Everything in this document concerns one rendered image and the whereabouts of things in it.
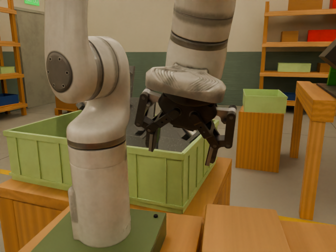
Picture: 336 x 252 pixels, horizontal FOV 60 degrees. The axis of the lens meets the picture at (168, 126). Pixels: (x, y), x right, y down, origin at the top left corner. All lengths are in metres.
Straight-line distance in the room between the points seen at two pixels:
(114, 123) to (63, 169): 0.52
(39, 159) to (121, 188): 0.55
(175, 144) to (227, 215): 0.41
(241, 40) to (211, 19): 6.73
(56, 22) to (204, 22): 0.19
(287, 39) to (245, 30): 1.05
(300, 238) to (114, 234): 0.33
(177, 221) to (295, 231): 0.23
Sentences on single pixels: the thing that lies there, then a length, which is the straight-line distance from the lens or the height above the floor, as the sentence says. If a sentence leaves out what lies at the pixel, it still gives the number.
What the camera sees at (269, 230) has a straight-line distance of 0.57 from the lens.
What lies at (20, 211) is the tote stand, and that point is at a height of 0.72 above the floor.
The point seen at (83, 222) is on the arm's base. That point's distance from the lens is 0.51.
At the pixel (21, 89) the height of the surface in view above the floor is 0.52.
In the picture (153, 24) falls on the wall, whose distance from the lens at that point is 7.60.
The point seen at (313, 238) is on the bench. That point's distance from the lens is 0.62.
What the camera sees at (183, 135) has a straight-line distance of 0.94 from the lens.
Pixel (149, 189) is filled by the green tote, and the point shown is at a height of 0.85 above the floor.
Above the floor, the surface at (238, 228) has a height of 0.90.
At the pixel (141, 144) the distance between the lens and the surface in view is 0.99.
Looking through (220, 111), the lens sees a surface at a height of 1.12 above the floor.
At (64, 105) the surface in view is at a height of 0.22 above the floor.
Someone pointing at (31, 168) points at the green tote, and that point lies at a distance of 1.04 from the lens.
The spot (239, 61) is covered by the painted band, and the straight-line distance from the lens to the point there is 7.05.
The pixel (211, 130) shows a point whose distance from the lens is 0.42.
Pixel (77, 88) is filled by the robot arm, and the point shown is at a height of 1.16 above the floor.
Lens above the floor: 1.20
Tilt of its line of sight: 14 degrees down
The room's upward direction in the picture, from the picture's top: straight up
